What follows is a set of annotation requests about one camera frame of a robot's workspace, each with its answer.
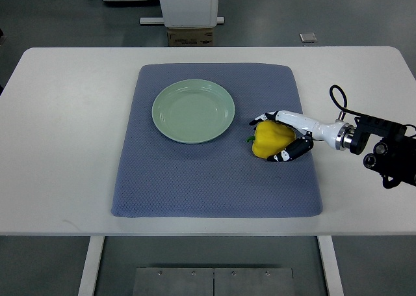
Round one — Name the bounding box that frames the grey floor plate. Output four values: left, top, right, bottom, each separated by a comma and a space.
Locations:
299, 33, 318, 44

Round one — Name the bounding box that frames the white table leg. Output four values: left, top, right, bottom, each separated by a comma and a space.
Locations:
317, 235, 344, 296
77, 236, 105, 296

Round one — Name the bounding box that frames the right white table leg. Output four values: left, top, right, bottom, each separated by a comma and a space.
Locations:
317, 235, 344, 296

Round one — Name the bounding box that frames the white pedestal cabinet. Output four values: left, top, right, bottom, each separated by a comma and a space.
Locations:
140, 0, 225, 29

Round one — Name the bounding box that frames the blue quilted mat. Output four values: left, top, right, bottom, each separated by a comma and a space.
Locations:
111, 63, 322, 218

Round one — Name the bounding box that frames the cardboard box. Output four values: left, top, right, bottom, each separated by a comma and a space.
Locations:
167, 28, 214, 47

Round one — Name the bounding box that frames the yellow bell pepper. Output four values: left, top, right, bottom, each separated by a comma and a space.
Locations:
246, 120, 296, 159

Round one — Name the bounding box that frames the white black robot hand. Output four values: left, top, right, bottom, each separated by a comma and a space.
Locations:
250, 111, 350, 162

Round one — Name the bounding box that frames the left white table leg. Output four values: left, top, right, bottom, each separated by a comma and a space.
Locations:
77, 236, 105, 296

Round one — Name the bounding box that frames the light green plate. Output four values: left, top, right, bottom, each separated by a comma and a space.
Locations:
151, 79, 235, 144

